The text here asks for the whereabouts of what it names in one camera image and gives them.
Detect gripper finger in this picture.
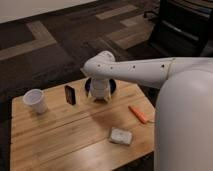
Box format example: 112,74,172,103
87,91,92,98
105,93,111,101

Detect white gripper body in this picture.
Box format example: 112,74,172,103
90,78,109,99

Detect dark blue ceramic bowl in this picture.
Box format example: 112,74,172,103
84,78,117,95

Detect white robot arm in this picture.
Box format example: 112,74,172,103
83,51,213,171

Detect dark brown upright block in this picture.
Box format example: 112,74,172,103
65,85,76,105

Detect orange carrot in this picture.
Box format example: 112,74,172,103
129,106,148,124

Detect white wrapped packet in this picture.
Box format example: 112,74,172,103
109,127,133,145

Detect white plastic cup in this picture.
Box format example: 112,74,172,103
23,89,47,114

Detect black office chair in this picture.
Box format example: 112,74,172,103
148,0,213,56

